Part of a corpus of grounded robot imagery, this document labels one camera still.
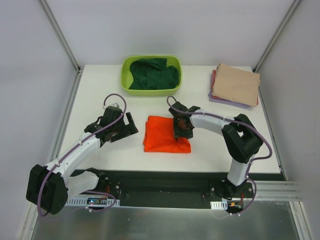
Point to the dark green t shirt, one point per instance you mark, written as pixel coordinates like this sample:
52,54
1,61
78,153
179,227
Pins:
153,74

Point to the green plastic bin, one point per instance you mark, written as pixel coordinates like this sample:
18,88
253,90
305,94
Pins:
127,78

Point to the aluminium frame post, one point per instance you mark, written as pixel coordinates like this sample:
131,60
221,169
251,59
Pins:
295,4
59,34

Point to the right white cable duct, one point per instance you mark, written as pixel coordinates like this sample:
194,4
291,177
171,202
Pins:
219,205

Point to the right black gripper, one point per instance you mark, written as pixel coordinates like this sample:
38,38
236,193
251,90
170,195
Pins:
181,134

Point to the right aluminium frame post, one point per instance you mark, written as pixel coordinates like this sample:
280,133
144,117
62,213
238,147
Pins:
295,4

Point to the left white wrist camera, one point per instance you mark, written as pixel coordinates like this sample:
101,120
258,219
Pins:
115,105

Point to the beige folded t shirt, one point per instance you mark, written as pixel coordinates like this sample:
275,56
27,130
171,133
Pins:
236,85

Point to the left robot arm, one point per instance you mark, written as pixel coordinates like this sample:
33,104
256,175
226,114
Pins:
52,185

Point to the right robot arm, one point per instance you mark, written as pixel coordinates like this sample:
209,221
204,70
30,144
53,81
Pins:
239,135

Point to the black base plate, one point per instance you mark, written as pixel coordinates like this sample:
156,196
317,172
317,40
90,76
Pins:
183,190

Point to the left aluminium frame post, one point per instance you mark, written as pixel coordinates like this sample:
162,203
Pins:
59,34

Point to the left white cable duct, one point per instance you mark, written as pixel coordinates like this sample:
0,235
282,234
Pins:
93,202

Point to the front aluminium rail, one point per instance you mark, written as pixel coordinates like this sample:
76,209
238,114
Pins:
286,191

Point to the white cable duct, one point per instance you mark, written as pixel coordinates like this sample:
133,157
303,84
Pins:
93,202
219,205

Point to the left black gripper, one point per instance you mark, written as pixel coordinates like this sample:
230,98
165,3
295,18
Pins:
124,127

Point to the orange t shirt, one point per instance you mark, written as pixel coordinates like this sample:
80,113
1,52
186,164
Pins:
159,137

